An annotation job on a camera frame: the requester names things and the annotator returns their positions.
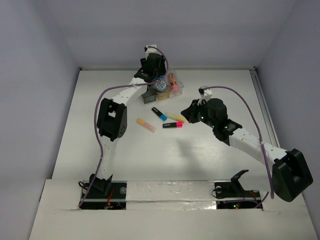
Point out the smoky grey plastic bin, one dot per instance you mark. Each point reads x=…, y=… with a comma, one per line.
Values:
x=150, y=95

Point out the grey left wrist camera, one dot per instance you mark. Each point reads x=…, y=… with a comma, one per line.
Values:
x=151, y=48

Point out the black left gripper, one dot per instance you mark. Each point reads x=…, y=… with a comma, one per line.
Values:
x=152, y=81

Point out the black pink highlighter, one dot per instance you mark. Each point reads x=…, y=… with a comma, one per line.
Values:
x=172, y=125

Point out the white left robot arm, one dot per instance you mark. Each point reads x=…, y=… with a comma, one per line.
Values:
x=111, y=115

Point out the orange pink highlighter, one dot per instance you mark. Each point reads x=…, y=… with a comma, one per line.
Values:
x=146, y=125

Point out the black blue highlighter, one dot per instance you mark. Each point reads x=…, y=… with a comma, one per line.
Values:
x=159, y=114

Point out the clear plastic bin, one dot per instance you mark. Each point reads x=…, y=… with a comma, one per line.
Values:
x=180, y=84

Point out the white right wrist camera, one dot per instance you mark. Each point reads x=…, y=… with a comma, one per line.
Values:
x=205, y=95

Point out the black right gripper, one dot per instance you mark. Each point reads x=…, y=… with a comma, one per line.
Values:
x=190, y=112

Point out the yellow highlighter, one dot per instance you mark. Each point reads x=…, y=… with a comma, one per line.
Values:
x=175, y=117

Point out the blue white round jar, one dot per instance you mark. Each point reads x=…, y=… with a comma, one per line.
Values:
x=161, y=86

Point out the white foam front board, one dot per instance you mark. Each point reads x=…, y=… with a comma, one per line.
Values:
x=58, y=218

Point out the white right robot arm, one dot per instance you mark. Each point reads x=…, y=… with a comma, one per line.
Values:
x=288, y=174

